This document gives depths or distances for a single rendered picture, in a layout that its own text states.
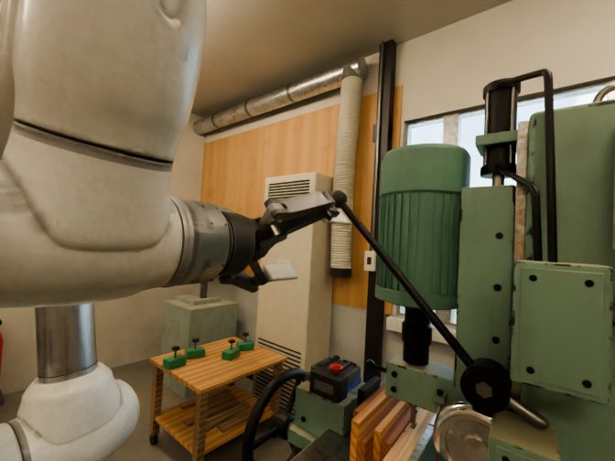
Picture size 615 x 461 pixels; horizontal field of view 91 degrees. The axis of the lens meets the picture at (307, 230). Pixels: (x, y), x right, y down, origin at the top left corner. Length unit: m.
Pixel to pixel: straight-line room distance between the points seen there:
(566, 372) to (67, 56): 0.53
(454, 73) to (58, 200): 2.17
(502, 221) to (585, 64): 1.61
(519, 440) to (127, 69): 0.55
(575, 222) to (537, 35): 1.77
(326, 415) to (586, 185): 0.64
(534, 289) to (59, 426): 0.82
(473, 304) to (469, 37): 1.93
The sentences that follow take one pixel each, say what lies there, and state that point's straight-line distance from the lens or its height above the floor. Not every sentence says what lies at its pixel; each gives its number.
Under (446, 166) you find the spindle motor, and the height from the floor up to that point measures 1.46.
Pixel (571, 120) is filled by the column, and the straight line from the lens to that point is 0.58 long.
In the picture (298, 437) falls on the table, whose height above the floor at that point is 0.86.
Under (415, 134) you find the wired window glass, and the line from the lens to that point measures 2.27.
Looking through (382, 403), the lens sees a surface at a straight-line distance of 0.77.
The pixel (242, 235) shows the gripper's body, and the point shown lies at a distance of 0.34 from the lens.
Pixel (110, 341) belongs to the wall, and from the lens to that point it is 3.59.
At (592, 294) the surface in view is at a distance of 0.47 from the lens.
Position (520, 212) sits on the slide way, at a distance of 0.58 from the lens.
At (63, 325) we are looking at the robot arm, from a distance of 0.80.
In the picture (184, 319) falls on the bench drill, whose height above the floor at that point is 0.61.
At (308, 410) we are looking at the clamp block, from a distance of 0.81.
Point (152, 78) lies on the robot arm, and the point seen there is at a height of 1.41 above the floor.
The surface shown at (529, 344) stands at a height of 1.20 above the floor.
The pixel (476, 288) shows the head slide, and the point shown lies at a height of 1.25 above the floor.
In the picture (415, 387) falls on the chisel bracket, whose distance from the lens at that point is 0.70.
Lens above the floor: 1.31
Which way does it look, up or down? 2 degrees up
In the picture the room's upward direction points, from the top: 3 degrees clockwise
